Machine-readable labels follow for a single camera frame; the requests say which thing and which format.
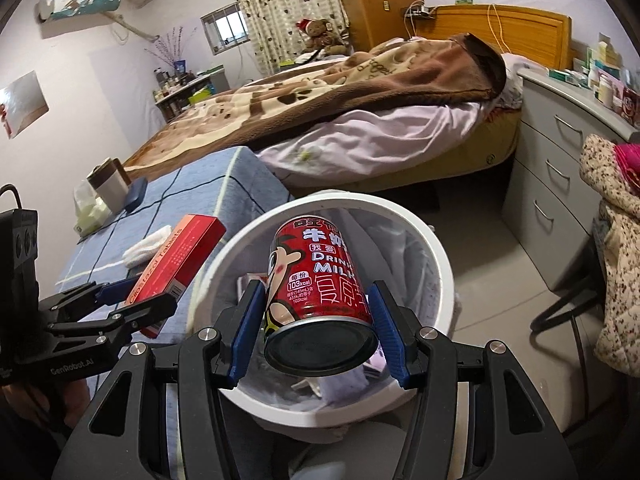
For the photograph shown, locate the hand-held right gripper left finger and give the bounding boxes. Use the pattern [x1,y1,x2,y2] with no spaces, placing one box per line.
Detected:
[47,280,268,480]

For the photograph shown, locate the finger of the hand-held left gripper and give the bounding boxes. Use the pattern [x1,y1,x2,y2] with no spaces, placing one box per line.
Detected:
[47,292,178,342]
[37,277,143,323]

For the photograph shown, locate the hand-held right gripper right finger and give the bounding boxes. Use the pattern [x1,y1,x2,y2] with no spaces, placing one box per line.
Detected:
[367,280,583,480]

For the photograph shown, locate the red cardboard box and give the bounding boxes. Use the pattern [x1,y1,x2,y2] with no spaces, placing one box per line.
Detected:
[124,214,227,338]

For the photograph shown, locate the white round bin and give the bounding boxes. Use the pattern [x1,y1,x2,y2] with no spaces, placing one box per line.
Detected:
[191,190,456,428]

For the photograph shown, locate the red drink can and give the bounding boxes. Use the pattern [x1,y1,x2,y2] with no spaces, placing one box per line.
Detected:
[263,215,380,378]

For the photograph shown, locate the person's left hand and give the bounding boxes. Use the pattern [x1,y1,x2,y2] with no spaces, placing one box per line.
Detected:
[54,384,92,429]

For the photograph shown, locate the white folded tissue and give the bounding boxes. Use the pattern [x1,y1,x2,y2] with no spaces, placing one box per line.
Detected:
[122,225,173,268]

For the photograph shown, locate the tissue pack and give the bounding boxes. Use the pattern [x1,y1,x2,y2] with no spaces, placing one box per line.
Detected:
[74,180,113,236]

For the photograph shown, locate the dark blue case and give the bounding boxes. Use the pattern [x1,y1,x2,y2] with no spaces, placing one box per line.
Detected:
[122,176,148,213]

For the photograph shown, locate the brown and white tumbler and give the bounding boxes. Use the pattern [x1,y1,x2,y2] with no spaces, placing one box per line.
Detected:
[86,157,132,212]

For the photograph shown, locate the black chair leg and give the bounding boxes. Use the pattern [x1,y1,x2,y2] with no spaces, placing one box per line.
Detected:
[530,230,608,333]

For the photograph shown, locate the pink bed sheet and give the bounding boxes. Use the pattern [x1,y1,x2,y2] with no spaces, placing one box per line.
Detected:
[257,52,523,193]

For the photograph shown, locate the group of bottles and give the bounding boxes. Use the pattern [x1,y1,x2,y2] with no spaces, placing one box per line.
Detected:
[152,62,198,102]

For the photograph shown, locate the green box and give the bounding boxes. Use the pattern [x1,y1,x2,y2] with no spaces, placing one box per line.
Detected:
[187,87,221,106]

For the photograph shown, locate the grey drawer cabinet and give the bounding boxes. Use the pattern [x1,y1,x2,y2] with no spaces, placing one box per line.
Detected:
[501,67,640,293]

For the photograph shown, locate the grey desk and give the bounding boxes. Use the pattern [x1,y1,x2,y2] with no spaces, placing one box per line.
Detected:
[154,67,230,121]

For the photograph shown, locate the floral padded jacket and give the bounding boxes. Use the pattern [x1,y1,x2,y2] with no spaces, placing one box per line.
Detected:
[580,133,640,376]

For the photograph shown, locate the brown printed blanket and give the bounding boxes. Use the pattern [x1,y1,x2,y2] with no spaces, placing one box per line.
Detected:
[122,32,507,168]

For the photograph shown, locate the dried decorative branches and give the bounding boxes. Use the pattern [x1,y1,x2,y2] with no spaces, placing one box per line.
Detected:
[150,25,198,68]

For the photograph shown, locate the white conduit pipe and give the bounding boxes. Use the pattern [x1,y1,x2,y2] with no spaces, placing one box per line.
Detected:
[107,12,161,41]

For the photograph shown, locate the window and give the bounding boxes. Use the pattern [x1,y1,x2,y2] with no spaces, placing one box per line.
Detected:
[201,2,249,56]

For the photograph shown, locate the covered air conditioner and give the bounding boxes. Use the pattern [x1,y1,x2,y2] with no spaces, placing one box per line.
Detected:
[35,0,122,22]

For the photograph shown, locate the pink knit cloth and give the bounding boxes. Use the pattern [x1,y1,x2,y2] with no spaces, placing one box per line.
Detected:
[615,144,640,186]

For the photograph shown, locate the teddy bear with red hat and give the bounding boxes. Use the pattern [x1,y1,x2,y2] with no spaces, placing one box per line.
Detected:
[296,17,348,56]

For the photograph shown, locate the patterned curtain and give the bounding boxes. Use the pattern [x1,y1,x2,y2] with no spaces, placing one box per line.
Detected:
[225,0,351,76]

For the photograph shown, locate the wooden headboard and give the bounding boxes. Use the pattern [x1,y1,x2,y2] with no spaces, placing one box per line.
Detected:
[415,4,572,71]

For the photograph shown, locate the cluster of boxes and jars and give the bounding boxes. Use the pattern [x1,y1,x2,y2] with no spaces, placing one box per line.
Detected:
[547,32,640,128]

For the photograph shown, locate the wooden wardrobe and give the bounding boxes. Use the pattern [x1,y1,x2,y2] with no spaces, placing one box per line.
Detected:
[327,0,426,53]

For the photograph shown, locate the shiny wall poster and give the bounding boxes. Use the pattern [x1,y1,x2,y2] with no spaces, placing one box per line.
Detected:
[0,70,50,140]

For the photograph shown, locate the wall socket with chargers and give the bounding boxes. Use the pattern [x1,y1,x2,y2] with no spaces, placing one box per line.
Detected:
[402,1,437,19]

